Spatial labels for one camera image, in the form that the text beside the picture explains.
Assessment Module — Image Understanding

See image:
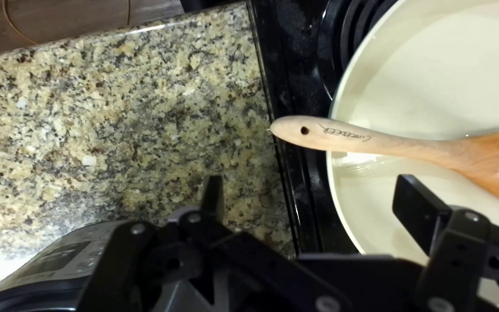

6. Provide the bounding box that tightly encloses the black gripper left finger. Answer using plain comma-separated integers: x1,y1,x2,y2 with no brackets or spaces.
78,176,343,312

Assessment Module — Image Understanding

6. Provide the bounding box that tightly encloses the wooden spatula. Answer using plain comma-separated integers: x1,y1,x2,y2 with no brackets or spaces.
270,115,499,198

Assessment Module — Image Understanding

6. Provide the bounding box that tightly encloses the white frying pan wooden handle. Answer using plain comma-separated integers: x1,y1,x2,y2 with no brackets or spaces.
326,0,499,264

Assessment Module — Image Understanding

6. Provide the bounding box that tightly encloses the black electric stove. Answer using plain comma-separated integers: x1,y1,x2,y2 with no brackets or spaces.
248,0,397,255

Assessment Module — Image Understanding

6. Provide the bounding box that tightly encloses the stainless steel pressure cooker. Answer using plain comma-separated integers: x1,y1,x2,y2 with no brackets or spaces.
0,219,164,312

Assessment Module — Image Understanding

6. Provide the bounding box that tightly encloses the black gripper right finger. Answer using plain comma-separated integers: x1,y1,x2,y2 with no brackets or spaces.
391,176,499,312

